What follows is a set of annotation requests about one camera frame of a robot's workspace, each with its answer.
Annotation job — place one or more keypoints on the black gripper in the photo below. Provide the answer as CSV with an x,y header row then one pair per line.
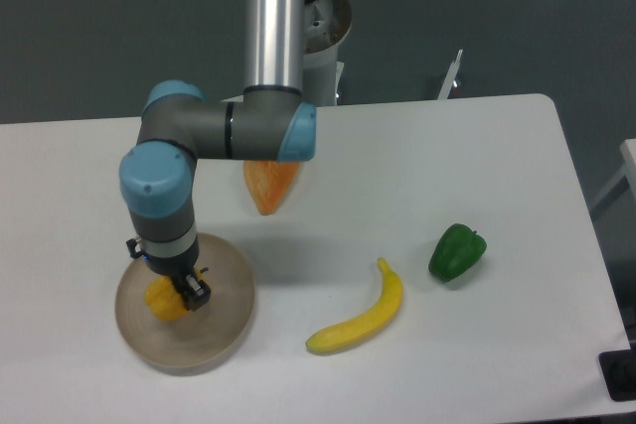
x,y
175,259

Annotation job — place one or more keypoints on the yellow toy pepper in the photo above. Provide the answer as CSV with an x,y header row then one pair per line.
x,y
163,303

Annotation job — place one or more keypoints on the green toy pepper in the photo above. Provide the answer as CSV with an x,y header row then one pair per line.
x,y
458,249

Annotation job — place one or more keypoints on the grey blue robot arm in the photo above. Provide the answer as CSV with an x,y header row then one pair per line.
x,y
272,122

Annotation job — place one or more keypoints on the beige round plate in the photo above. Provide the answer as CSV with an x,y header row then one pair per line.
x,y
200,340

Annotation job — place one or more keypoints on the yellow toy banana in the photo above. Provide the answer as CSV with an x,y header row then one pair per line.
x,y
357,330

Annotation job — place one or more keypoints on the black box at table edge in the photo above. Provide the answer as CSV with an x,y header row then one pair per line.
x,y
618,370

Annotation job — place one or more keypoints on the white furniture at right edge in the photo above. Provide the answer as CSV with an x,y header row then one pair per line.
x,y
621,182

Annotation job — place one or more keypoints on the white metal frame leg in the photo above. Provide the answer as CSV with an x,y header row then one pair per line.
x,y
451,82

